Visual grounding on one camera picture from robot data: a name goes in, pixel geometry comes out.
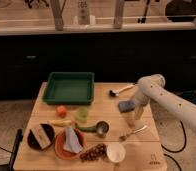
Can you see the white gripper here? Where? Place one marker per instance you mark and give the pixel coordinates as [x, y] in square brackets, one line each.
[139, 100]

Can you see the blue sponge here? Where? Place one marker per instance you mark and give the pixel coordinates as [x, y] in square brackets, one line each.
[123, 106]

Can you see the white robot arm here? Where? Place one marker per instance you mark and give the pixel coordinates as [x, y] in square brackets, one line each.
[152, 87]

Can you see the green plastic tray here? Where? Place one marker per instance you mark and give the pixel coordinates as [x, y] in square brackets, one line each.
[70, 88]

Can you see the silver fork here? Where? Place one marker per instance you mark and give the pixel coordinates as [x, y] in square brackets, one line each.
[126, 136]

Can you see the green plastic cup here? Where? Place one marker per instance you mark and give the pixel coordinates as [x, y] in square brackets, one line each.
[81, 114]

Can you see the purple grape bunch toy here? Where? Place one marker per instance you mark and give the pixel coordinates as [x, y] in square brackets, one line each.
[94, 153]

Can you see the light blue cloth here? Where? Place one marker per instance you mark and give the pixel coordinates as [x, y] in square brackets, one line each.
[72, 143]

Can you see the orange fruit toy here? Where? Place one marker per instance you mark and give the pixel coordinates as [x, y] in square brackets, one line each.
[61, 111]

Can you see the yellow banana toy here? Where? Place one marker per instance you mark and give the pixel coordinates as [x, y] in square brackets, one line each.
[60, 123]

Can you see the orange plate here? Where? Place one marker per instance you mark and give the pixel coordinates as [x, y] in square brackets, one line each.
[60, 141]

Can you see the dark brown bowl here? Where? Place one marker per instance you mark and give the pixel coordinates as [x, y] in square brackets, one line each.
[32, 142]

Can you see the black pole left of table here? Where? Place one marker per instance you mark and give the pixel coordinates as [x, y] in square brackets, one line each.
[18, 139]

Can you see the green handled metal measuring cup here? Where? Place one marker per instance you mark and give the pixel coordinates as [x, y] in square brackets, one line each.
[101, 128]

